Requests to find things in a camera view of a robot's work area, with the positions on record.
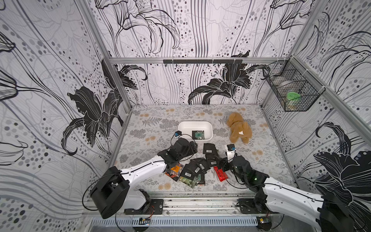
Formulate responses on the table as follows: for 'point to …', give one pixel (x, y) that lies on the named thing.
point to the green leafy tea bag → (190, 182)
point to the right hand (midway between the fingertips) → (221, 154)
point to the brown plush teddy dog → (239, 128)
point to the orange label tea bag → (176, 170)
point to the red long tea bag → (221, 175)
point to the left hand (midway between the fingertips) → (194, 148)
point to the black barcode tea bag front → (191, 170)
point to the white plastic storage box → (186, 127)
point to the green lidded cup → (292, 100)
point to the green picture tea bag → (198, 135)
